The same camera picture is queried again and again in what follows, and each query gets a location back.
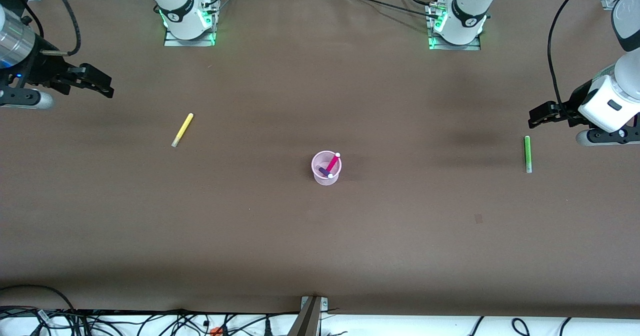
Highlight pink mesh pen holder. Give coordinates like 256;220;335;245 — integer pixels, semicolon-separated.
311;150;343;186

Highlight yellow highlighter pen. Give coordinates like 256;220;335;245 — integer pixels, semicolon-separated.
171;113;194;148

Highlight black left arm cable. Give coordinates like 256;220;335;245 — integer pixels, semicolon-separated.
547;0;603;114

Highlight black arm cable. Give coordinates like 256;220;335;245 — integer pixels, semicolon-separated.
39;0;82;57
547;0;603;114

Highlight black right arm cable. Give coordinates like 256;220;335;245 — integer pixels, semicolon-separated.
39;0;82;57

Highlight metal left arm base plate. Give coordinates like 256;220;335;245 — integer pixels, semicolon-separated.
426;0;482;52

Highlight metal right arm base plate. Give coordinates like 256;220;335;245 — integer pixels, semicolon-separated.
163;0;218;47

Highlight long black table cable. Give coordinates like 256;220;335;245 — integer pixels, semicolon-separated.
341;0;433;16

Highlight metal table edge bracket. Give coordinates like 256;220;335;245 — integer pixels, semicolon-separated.
289;296;329;336

